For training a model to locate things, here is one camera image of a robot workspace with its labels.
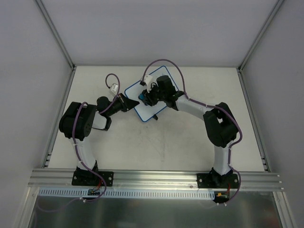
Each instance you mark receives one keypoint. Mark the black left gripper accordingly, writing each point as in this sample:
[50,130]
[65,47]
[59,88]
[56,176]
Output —
[122,102]

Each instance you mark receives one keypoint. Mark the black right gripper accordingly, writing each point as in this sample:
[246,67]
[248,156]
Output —
[150,97]

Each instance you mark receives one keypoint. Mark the blue bone-shaped eraser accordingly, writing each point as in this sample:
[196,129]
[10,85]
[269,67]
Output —
[141,96]

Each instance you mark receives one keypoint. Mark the blue-framed whiteboard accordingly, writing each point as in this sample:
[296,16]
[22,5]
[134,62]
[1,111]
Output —
[146,112]

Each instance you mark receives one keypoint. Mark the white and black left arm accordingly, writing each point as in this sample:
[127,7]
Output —
[80,118]

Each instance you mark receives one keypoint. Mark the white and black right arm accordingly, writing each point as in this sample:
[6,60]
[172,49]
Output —
[221,126]

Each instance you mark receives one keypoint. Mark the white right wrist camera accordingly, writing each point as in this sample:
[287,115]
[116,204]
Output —
[147,81]

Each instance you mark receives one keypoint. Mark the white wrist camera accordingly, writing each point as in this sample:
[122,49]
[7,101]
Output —
[147,81]
[114,89]

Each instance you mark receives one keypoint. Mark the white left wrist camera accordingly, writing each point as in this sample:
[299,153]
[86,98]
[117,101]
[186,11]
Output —
[114,89]

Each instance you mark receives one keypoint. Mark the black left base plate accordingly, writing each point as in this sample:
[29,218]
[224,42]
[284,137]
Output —
[87,178]

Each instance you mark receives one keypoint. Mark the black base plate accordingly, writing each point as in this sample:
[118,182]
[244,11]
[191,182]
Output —
[216,181]
[87,178]

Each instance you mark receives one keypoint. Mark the aluminium frame post right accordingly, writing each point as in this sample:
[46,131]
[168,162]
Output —
[266,24]

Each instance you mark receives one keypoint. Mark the aluminium frame post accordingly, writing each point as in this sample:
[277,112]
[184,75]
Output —
[266,24]
[51,26]

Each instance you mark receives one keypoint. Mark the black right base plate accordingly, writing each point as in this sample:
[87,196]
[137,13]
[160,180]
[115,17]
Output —
[216,181]

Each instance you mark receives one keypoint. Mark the white slotted cable duct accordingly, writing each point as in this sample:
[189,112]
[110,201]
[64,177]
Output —
[128,193]

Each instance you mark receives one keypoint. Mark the aluminium frame post left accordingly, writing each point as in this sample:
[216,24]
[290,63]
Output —
[51,26]

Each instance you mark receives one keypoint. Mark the aluminium mounting rail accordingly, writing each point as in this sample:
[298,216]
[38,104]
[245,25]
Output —
[156,180]

